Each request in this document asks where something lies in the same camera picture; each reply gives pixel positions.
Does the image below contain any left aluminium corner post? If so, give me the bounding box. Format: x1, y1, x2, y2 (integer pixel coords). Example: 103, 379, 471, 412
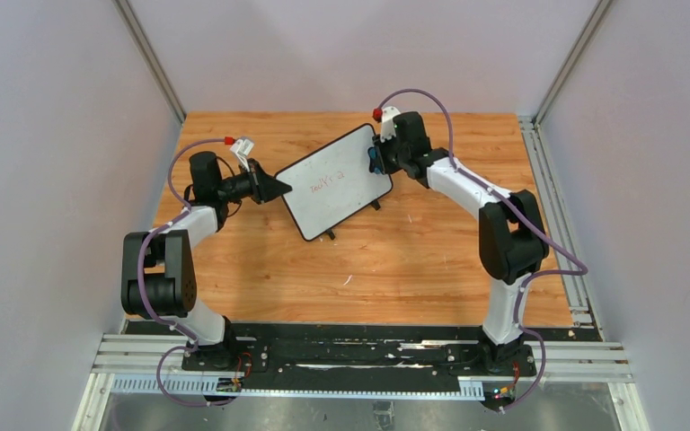
112, 0, 187, 125

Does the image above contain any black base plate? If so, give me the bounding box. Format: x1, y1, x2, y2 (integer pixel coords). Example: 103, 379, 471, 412
181, 322, 537, 391

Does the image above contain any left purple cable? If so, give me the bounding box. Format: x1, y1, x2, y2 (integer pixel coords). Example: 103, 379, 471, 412
137, 137, 239, 408

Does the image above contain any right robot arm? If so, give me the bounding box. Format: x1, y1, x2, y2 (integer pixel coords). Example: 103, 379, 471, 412
368, 107, 549, 366

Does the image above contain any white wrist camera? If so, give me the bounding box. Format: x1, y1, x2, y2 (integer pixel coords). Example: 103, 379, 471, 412
380, 106, 401, 142
229, 136, 254, 172

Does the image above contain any aluminium frame rail front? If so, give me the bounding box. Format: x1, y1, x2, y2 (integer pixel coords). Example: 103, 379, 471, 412
92, 334, 633, 383

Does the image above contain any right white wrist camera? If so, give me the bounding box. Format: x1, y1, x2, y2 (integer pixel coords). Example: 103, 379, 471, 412
380, 106, 401, 142

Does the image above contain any slotted cable duct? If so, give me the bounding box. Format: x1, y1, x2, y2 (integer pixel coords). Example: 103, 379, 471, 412
111, 374, 485, 401

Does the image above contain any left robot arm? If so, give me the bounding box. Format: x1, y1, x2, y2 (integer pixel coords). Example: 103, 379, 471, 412
120, 151, 292, 357

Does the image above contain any aluminium corner post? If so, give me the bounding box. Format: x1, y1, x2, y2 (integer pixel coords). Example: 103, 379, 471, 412
112, 0, 187, 125
532, 0, 615, 128

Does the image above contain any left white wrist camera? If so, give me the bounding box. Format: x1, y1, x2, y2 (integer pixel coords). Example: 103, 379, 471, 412
229, 136, 254, 172

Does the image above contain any right side aluminium rail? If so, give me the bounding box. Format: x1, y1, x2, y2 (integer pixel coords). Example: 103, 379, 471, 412
517, 116, 603, 336

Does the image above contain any right aluminium corner post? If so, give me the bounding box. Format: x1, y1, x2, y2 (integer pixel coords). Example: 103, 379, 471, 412
532, 0, 615, 128

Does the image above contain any white whiteboard black frame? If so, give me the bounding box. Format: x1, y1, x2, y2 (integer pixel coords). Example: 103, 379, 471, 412
275, 124, 394, 242

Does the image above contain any blue black whiteboard eraser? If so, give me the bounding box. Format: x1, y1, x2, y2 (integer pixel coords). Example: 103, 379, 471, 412
367, 146, 384, 175

